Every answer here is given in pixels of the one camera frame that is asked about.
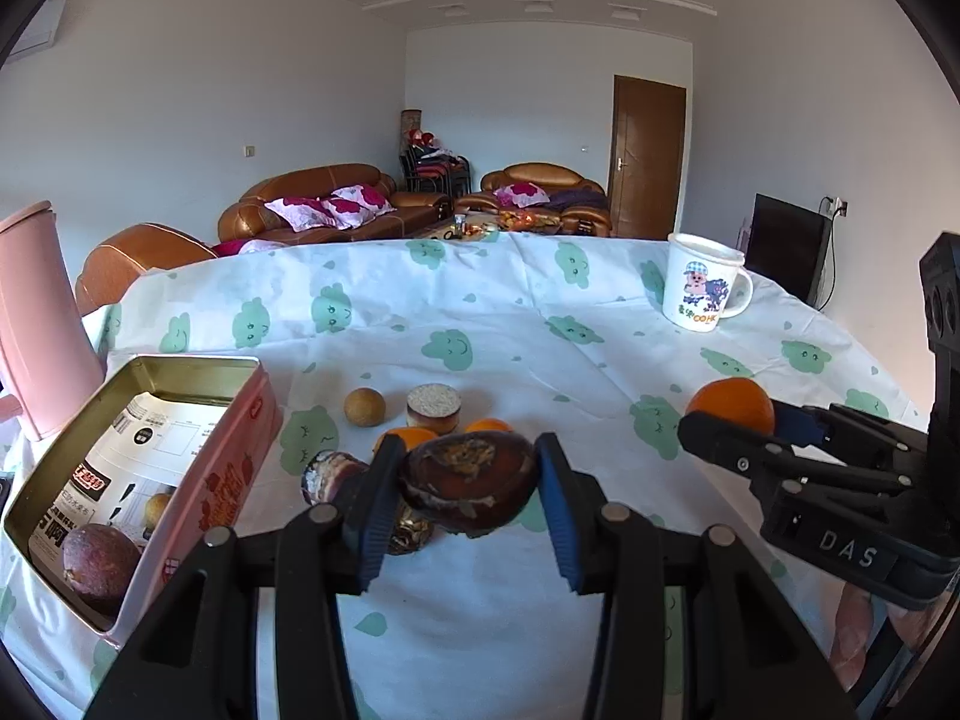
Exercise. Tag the small round layered cake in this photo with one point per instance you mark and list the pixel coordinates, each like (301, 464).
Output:
(433, 409)

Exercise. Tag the brown leather loveseat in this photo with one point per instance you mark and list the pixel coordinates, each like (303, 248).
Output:
(536, 174)

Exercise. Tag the brown wooden door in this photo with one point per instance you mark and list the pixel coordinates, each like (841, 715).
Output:
(646, 157)

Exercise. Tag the small yellow fruit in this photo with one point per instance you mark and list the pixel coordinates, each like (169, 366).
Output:
(157, 510)

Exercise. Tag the round brown fruit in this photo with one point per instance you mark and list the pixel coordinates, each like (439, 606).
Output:
(365, 406)

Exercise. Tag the purple blanket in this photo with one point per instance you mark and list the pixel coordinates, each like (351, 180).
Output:
(577, 201)

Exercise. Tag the white air conditioner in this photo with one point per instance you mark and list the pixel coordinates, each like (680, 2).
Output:
(37, 26)

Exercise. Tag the purple passion fruit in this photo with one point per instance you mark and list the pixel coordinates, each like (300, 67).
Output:
(99, 562)

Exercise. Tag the person's right hand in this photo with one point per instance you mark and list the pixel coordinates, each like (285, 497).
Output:
(851, 637)

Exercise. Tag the dark stacked chairs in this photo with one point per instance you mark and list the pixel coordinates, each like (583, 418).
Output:
(435, 169)

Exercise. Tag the printed paper leaflet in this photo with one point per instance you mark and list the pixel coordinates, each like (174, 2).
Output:
(142, 450)

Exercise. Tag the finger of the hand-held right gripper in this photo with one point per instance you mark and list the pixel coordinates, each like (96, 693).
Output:
(799, 424)
(720, 442)

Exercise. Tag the coffee table with snacks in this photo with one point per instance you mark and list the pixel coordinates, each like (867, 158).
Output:
(495, 225)

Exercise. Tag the tall patterned vase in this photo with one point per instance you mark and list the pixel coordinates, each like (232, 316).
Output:
(410, 127)

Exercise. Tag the white cartoon mug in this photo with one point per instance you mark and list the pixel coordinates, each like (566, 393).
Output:
(694, 285)

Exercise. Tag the wall power outlet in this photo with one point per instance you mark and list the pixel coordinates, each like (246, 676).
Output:
(840, 206)

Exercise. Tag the brown leather armchair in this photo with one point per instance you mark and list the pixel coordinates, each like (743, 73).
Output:
(142, 255)

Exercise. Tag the pink floral pillow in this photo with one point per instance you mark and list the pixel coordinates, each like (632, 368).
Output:
(519, 195)
(292, 211)
(365, 196)
(341, 210)

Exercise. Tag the white green-patterned tablecloth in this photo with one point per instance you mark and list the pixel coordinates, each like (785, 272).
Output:
(487, 300)

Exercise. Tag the orange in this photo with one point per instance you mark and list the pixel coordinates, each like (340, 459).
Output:
(409, 438)
(487, 426)
(731, 399)

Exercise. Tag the dark brown wrinkled passion fruit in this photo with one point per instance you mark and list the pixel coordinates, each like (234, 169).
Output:
(469, 484)

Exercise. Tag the foil wrapped snack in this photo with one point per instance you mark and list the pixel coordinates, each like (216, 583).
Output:
(330, 476)

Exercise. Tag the long brown leather sofa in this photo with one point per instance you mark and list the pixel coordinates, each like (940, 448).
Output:
(247, 221)

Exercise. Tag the black television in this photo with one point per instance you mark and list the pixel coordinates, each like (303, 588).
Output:
(784, 244)

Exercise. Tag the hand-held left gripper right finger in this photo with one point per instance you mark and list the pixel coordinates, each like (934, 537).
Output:
(561, 532)

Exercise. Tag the pink kettle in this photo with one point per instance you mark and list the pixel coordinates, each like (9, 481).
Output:
(37, 315)

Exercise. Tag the pink metal tin box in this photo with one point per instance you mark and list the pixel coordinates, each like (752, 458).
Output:
(225, 480)

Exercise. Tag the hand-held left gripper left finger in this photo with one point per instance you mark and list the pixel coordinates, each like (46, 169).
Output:
(373, 532)

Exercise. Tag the gold foil wrapper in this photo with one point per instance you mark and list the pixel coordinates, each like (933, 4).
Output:
(411, 534)

